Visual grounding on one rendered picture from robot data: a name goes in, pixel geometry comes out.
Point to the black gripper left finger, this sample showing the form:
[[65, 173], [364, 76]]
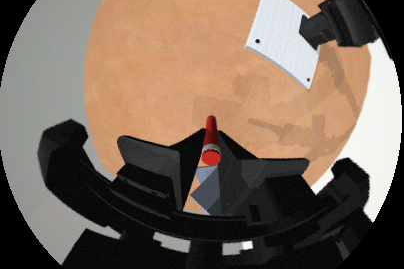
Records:
[[178, 161]]

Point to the red peg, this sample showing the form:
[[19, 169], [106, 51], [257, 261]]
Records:
[[211, 153]]

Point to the grey sloped panel with hole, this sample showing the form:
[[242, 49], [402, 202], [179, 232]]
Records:
[[207, 193]]

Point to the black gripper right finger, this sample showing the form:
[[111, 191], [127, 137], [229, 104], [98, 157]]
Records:
[[240, 172]]

